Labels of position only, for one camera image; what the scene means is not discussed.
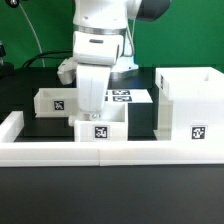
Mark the white U-shaped boundary frame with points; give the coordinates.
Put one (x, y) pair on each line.
(130, 153)

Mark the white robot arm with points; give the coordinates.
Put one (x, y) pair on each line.
(110, 17)

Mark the black camera stand left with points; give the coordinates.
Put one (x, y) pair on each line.
(6, 68)

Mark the white drawer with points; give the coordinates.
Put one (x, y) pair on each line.
(56, 102)
(112, 125)

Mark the white front drawer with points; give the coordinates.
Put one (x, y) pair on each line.
(112, 125)

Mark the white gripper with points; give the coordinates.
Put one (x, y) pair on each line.
(93, 58)

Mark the white fiducial marker sheet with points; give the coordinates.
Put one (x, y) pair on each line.
(128, 95)

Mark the white rear drawer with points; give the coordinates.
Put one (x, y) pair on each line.
(56, 102)

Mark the white drawer cabinet box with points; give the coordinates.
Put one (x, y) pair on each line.
(190, 104)

